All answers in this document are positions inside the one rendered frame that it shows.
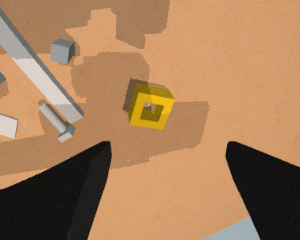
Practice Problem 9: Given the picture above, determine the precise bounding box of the olive-gold square nut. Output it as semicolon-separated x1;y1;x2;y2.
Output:
128;83;175;129

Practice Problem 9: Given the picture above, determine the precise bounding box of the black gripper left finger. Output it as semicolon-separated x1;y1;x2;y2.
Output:
0;141;112;240

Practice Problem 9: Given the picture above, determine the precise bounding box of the grey metal bolt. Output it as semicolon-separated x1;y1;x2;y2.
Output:
38;102;76;143

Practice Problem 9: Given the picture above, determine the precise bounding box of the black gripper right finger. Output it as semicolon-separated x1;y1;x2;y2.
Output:
225;141;300;240

